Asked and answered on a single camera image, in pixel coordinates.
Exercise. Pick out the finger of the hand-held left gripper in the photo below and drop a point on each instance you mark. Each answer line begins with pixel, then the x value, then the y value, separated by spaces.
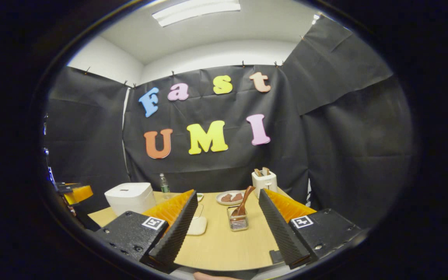
pixel 79 194

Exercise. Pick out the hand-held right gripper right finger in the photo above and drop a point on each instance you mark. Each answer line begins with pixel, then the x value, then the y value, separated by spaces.
pixel 280 229

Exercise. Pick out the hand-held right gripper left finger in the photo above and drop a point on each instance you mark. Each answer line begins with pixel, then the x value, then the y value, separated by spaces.
pixel 177 229

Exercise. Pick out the brown wooden spoon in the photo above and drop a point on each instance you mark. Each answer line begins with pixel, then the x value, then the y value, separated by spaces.
pixel 246 198

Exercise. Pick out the white rice cooker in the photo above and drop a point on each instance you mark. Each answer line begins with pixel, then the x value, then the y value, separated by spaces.
pixel 130 198

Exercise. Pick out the white flat rice container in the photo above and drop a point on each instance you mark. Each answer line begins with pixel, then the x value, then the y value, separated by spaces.
pixel 197 226

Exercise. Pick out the white divided condiment tray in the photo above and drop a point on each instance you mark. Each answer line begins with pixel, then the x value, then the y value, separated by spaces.
pixel 200 197

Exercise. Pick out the clear plastic water bottle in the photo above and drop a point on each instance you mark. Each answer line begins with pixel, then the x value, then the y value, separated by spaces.
pixel 165 187

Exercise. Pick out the white toaster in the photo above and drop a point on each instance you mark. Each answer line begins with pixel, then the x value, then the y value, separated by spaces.
pixel 265 184

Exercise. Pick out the white round plate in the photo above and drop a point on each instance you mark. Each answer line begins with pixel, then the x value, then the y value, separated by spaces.
pixel 220 200

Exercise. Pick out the brown meat piece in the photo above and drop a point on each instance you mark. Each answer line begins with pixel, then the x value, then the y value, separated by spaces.
pixel 226 198
pixel 237 196

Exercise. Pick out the toast slice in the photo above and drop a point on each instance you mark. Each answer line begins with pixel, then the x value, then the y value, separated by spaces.
pixel 265 171
pixel 258 172

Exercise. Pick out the black backdrop cloth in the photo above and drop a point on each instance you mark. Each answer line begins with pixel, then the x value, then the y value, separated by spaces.
pixel 344 155

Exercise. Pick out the small ceiling light panel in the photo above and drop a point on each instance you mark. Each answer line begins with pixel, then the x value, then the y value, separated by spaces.
pixel 316 18

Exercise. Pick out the long ceiling light panel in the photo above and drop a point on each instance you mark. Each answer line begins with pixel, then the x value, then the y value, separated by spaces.
pixel 196 11

